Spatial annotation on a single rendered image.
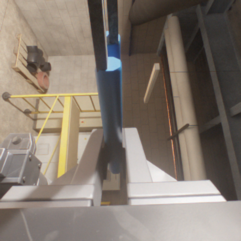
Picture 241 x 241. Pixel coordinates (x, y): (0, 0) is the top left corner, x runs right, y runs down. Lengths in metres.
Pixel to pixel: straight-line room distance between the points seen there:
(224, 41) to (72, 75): 3.77
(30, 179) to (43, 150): 3.89
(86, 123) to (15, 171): 3.88
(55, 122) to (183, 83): 2.96
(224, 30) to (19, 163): 4.22
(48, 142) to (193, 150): 3.03
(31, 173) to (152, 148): 4.14
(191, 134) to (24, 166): 3.05
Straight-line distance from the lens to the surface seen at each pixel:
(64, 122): 3.01
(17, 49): 4.18
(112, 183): 3.79
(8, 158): 0.27
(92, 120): 4.12
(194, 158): 3.15
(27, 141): 0.36
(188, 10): 4.58
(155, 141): 4.41
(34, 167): 0.29
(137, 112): 4.55
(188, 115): 3.29
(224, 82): 3.56
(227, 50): 4.00
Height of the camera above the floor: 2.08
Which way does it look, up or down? level
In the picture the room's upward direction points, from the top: 88 degrees clockwise
